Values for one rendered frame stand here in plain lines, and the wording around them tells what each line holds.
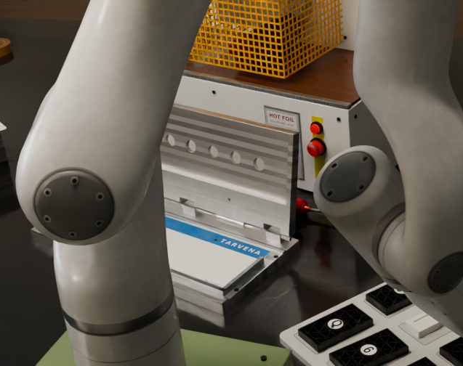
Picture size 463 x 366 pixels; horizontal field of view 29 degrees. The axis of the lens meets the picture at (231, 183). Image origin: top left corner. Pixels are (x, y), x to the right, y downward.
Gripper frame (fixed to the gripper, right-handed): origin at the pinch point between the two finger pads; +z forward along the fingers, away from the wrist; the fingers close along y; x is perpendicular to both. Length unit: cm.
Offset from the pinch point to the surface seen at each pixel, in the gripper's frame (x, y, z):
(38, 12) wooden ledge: 11, -209, 24
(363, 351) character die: -10.1, -15.7, 7.8
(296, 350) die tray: -15.9, -22.9, 5.5
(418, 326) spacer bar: -2.2, -15.1, 12.9
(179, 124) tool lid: 0, -68, -4
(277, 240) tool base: -4.3, -46.3, 11.3
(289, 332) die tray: -14.7, -26.7, 6.3
